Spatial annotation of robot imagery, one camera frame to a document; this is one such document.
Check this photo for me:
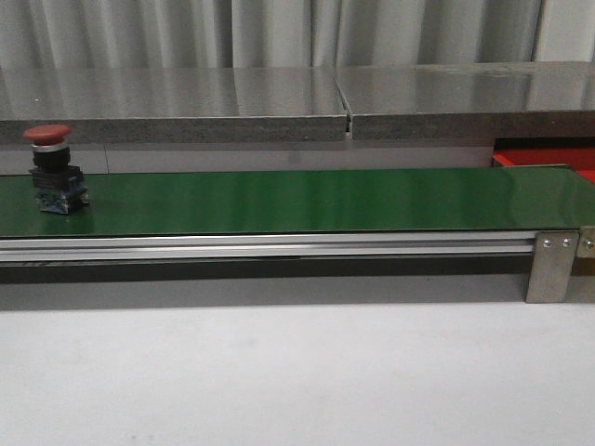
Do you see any white pleated curtain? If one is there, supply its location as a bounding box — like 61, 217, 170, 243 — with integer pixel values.
1, 1, 594, 69

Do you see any steel conveyor support bracket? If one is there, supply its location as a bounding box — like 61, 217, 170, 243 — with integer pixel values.
525, 230, 579, 304

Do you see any red mushroom push button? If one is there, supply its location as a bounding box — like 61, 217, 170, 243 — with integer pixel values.
23, 124, 89, 215

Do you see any green conveyor belt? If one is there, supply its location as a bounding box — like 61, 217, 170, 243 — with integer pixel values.
1, 166, 594, 238

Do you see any red plastic tray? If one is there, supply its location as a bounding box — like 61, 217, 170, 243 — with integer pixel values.
492, 148, 595, 183

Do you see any grey stone countertop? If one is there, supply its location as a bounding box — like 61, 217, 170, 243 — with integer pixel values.
0, 61, 595, 176

